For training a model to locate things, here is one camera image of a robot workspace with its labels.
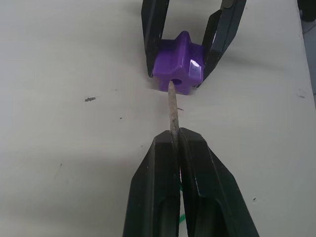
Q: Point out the dark object beyond table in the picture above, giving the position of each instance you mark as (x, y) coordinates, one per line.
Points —
(308, 10)

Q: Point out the purple star-shaped block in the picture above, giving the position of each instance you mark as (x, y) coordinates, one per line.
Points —
(176, 60)

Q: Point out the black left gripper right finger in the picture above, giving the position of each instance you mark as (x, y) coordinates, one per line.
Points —
(209, 192)

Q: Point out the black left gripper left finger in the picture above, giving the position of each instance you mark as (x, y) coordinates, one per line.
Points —
(153, 187)

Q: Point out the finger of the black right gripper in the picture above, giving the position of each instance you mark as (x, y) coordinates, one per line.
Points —
(152, 27)
(222, 37)

